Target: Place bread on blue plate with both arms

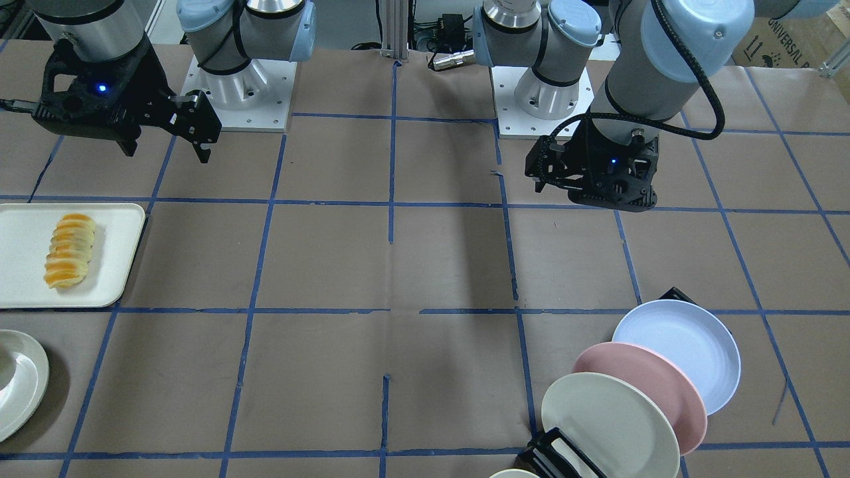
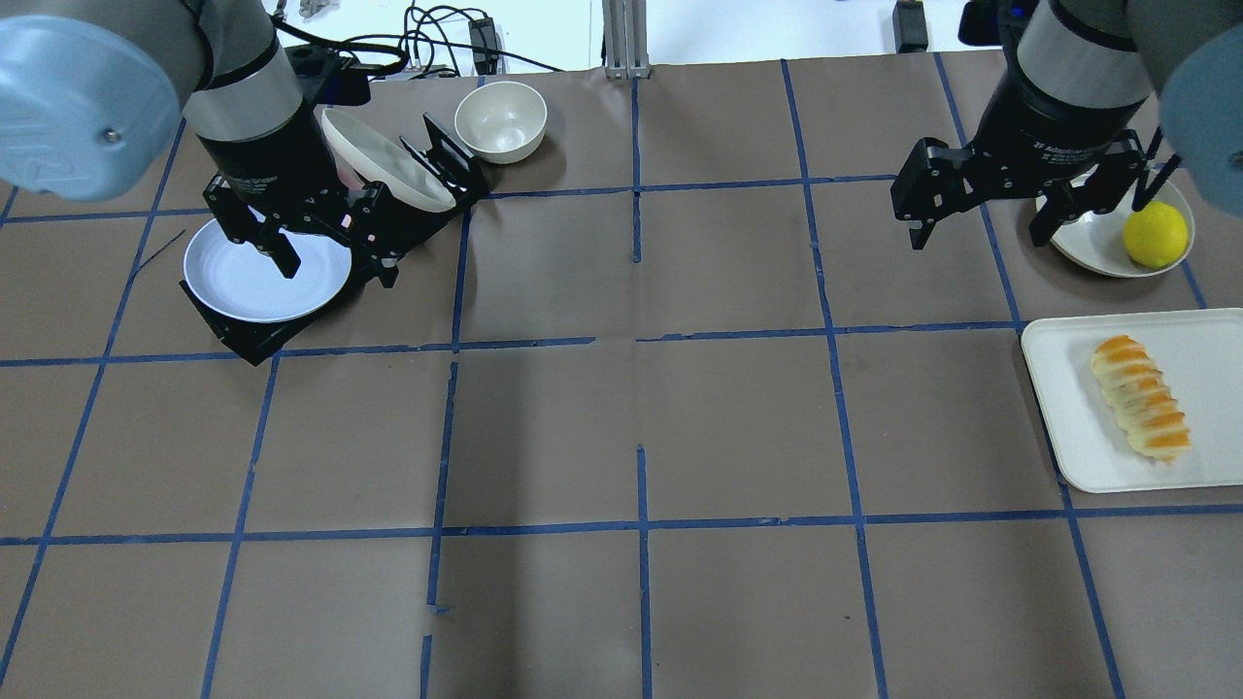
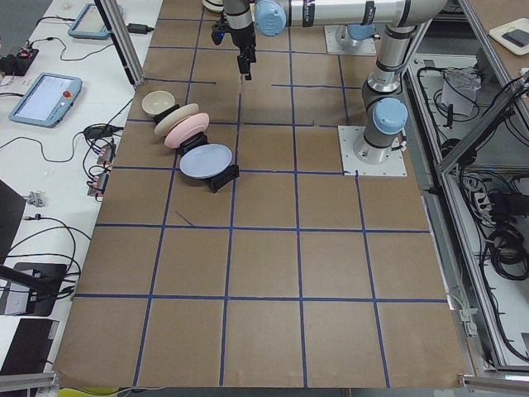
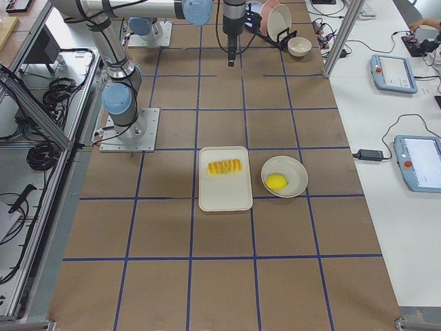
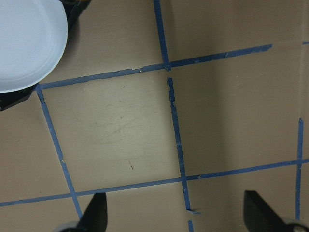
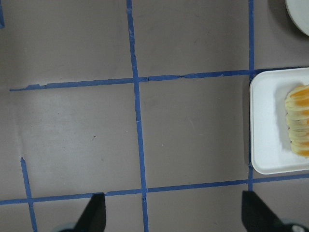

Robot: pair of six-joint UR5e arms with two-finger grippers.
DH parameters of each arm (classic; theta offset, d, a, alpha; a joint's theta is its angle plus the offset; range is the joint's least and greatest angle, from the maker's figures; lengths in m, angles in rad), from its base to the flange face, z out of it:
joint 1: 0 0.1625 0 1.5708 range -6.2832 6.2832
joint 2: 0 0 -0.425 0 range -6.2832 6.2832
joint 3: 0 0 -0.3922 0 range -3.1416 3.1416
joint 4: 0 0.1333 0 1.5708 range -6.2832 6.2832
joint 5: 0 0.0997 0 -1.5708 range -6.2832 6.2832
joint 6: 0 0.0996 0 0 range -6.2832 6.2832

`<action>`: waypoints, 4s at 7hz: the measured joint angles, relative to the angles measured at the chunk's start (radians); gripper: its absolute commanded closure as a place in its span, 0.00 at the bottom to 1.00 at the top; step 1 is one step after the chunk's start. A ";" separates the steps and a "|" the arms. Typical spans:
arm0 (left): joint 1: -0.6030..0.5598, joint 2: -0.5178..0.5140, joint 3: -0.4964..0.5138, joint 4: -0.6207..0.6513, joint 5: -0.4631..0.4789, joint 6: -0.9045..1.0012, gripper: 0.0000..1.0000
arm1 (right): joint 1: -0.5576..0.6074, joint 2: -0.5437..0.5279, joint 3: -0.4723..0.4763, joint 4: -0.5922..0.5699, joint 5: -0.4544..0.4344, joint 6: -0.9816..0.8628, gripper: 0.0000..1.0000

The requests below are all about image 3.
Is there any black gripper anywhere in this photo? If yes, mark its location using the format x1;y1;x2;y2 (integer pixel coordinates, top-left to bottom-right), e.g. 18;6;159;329
231;23;256;80

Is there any blue plate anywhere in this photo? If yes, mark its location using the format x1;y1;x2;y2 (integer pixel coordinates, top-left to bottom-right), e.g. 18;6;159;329
179;144;232;179

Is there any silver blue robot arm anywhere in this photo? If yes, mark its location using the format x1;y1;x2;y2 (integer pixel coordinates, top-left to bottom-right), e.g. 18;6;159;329
212;0;445;165

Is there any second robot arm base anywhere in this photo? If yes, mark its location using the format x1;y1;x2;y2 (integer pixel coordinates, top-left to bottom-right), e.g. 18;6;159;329
335;24;375;49

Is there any cream plate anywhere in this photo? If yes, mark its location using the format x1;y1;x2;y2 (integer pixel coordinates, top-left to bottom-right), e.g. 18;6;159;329
154;103;199;136

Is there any pink plate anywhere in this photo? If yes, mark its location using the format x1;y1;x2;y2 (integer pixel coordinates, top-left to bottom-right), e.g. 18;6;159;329
164;112;210;149

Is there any cream bowl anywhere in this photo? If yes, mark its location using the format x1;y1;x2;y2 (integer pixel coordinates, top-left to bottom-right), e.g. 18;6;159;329
141;90;176;117

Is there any black power adapter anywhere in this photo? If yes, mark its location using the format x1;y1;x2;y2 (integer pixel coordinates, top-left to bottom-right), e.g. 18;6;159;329
126;23;153;35

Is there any black dish rack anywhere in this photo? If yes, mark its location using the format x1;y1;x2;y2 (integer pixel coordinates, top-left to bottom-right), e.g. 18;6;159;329
152;103;240;193

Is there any far blue teach pendant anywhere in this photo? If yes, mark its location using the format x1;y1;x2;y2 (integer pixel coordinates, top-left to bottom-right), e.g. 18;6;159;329
68;3;110;40

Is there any blue teach pendant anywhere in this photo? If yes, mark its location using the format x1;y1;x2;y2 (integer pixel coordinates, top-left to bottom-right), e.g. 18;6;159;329
68;3;110;40
8;73;83;128

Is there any near blue teach pendant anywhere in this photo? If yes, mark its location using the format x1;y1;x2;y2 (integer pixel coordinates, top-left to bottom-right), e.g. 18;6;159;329
8;73;83;128

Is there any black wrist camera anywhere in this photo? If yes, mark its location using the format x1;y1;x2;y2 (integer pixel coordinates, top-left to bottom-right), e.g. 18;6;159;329
211;21;226;45

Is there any aluminium frame post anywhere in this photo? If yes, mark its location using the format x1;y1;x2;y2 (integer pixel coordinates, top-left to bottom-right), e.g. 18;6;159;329
94;0;145;87

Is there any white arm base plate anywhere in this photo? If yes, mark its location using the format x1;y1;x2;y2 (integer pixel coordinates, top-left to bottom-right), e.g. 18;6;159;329
338;126;407;178

